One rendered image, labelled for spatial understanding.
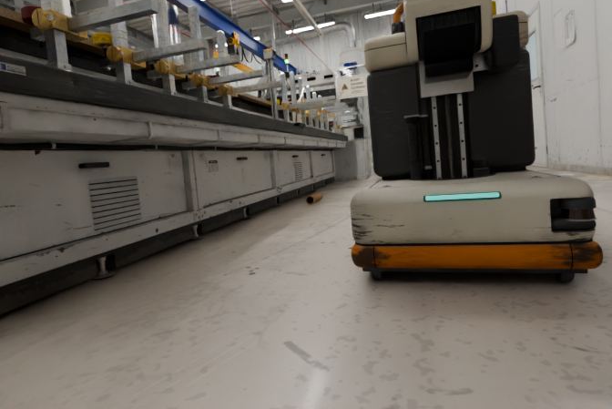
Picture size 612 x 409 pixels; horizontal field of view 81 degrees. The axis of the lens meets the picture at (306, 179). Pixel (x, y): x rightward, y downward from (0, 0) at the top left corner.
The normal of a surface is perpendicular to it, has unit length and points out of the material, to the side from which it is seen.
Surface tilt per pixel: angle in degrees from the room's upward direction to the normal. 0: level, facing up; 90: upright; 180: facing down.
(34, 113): 90
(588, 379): 0
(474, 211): 90
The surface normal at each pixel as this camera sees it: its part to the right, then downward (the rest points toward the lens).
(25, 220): 0.95, -0.15
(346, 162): -0.28, 0.07
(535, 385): -0.09, -0.99
